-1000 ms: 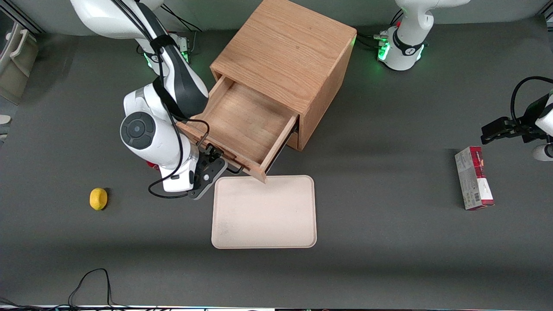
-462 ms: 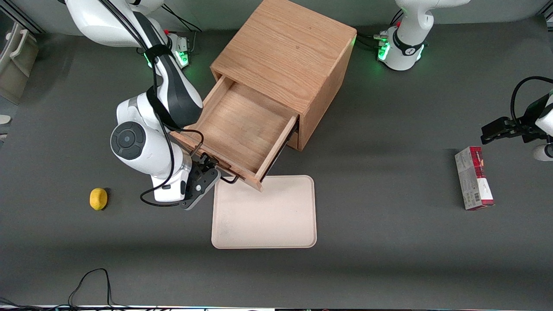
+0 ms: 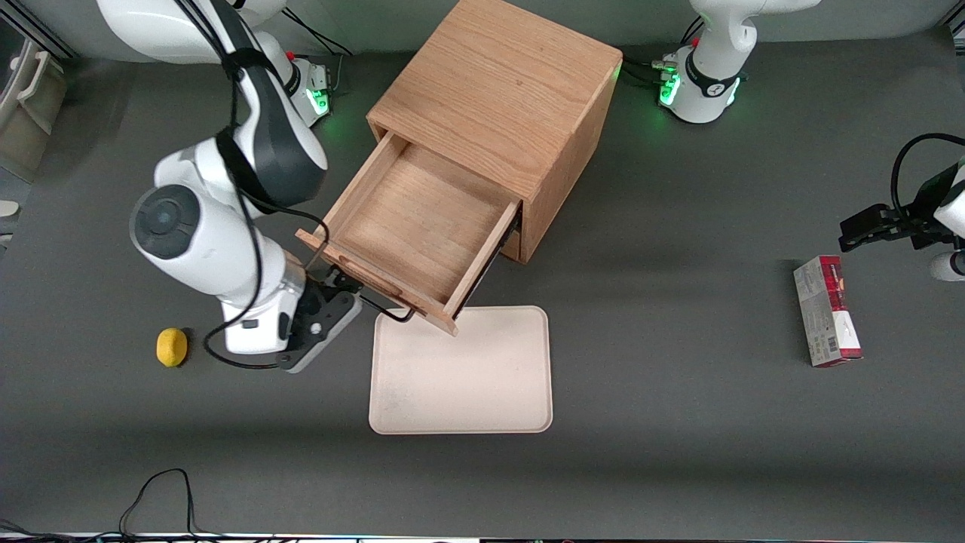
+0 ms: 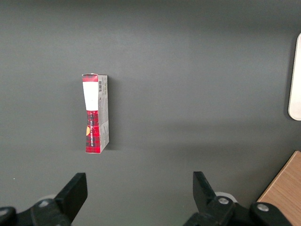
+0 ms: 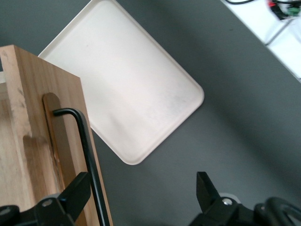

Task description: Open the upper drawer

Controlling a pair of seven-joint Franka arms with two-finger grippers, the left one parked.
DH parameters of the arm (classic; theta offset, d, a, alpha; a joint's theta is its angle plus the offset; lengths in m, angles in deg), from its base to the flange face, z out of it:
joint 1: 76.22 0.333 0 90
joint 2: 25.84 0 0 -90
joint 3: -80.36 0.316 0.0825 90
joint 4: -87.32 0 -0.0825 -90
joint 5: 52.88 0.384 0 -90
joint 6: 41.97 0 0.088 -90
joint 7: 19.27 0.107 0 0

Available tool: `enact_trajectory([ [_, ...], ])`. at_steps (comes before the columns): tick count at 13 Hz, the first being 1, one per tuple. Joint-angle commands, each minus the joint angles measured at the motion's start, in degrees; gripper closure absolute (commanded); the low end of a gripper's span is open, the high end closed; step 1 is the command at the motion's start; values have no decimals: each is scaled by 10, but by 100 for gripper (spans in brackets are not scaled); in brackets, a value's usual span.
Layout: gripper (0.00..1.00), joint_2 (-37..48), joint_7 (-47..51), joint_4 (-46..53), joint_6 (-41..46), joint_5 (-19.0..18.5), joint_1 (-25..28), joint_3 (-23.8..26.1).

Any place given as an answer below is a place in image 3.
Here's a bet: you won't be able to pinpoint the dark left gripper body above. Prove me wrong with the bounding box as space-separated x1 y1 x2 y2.
890 207 942 250

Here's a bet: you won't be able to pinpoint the black wire drawer handle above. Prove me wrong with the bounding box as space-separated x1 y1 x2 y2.
359 294 417 324

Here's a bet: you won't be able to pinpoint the wooden drawer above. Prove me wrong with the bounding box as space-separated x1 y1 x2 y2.
296 130 522 336
494 225 524 264

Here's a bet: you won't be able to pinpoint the oak wooden drawer cabinet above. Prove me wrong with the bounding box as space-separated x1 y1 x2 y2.
367 0 623 265

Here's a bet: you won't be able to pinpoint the red and white carton box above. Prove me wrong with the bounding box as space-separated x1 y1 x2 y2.
793 255 865 368

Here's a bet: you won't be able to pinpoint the beige plastic tray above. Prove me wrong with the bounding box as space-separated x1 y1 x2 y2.
369 305 553 435

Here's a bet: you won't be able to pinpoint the yellow lemon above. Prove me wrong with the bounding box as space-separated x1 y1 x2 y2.
156 327 188 369

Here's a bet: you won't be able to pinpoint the beige plastic bin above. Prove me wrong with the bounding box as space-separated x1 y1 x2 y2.
0 34 69 182

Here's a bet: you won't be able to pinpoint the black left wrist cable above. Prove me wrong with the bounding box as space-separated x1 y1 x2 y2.
891 133 965 217

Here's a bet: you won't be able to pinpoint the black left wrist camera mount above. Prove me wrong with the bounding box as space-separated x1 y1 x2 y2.
908 162 960 221

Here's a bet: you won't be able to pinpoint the black cable loop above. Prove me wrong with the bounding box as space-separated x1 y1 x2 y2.
119 468 198 540

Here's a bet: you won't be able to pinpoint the black right base cables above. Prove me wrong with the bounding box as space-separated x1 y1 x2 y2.
285 8 355 95

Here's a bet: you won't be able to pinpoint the black base cables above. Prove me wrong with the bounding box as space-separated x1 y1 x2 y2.
622 15 706 87
285 8 355 95

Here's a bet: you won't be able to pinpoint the black left base cables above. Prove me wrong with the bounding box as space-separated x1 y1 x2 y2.
622 15 706 87

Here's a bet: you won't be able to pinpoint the dark metal frame rail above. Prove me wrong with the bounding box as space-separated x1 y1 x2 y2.
15 0 78 60

